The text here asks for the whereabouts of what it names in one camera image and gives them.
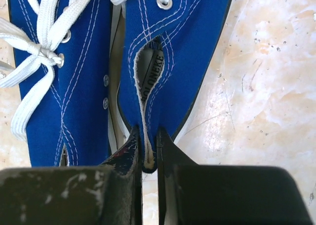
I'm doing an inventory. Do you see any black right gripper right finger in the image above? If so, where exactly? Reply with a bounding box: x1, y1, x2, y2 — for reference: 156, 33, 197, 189
157, 128, 313, 225

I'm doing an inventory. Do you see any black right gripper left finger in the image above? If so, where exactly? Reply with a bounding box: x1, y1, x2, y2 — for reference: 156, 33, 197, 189
0, 127, 142, 225

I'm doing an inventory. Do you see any blue canvas shoe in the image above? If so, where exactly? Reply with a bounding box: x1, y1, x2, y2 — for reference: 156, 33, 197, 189
0, 0, 117, 167
111, 0, 232, 173

